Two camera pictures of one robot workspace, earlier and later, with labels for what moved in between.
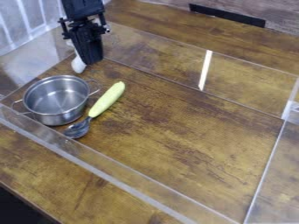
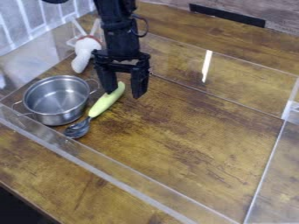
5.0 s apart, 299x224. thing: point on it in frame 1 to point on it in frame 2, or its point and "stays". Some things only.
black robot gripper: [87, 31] to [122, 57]
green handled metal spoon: [78, 129] stays
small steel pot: [55, 99] stays
